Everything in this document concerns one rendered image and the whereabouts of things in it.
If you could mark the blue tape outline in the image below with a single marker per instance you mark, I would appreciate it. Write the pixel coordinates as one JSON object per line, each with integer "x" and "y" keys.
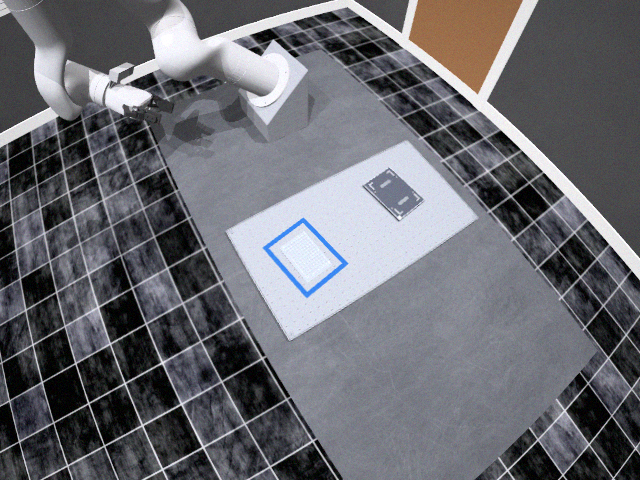
{"x": 289, "y": 275}

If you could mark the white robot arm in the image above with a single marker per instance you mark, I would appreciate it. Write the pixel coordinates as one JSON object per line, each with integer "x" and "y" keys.
{"x": 179, "y": 53}

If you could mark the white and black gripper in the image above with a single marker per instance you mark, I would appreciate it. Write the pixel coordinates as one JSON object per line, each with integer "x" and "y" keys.
{"x": 121, "y": 94}

